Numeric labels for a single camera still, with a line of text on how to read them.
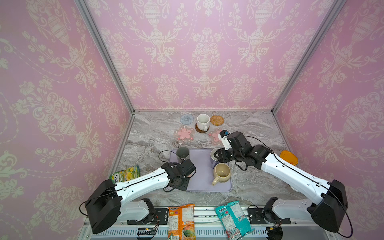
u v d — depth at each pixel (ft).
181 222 2.30
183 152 2.85
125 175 2.80
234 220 2.34
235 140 1.94
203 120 3.50
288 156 2.80
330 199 1.29
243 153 1.88
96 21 2.50
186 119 3.82
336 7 2.26
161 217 2.45
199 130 3.49
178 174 1.90
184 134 3.48
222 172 2.87
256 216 2.40
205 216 2.49
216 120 3.81
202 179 2.90
